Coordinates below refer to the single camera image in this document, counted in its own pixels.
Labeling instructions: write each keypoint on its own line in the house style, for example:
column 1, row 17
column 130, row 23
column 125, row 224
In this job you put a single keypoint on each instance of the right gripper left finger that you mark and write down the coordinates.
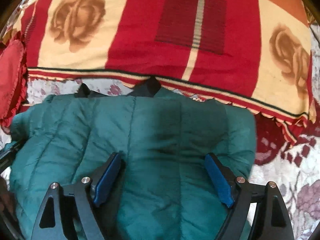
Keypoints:
column 62, row 205

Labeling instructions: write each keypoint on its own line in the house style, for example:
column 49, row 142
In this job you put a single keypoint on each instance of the white maroon floral blanket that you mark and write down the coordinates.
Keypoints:
column 296, row 171

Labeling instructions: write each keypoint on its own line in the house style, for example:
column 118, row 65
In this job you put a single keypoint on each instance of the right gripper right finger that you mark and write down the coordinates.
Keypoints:
column 271, row 219

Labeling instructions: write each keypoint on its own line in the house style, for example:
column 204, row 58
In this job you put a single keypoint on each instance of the white floral bed sheet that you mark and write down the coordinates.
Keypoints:
column 103, row 92

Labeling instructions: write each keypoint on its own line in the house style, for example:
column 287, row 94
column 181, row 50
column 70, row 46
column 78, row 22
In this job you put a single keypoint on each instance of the red cream rose blanket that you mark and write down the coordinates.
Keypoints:
column 254, row 54

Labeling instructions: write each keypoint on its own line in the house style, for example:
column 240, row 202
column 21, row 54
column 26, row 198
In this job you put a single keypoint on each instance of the red heart-shaped pillow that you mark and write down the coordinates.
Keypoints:
column 13, row 77

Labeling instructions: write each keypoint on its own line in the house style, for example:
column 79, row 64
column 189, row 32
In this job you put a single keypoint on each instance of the teal quilted jacket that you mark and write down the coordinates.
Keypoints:
column 164, row 191

